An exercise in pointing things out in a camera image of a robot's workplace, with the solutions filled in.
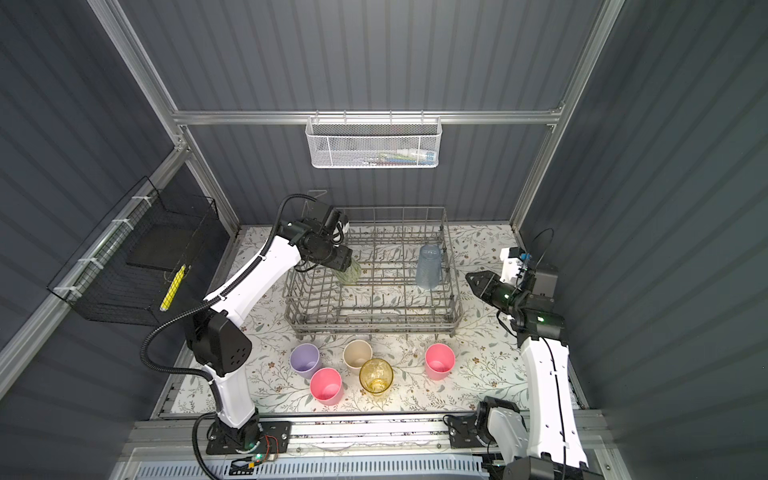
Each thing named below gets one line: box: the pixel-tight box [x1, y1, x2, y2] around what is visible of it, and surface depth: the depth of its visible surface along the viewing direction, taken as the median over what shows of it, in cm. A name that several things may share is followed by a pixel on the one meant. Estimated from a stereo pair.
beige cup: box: [342, 339, 373, 374], surface depth 86 cm
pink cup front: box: [309, 367, 344, 406], surface depth 82 cm
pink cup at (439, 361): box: [425, 343, 455, 381], surface depth 86 cm
